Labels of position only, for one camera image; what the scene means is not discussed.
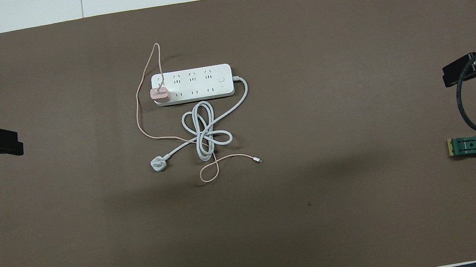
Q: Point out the pink charger plug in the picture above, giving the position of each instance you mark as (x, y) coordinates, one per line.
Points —
(161, 95)

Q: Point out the brown table mat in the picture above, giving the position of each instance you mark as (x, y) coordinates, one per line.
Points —
(329, 224)

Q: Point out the white power strip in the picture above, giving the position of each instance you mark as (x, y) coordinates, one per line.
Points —
(197, 84)

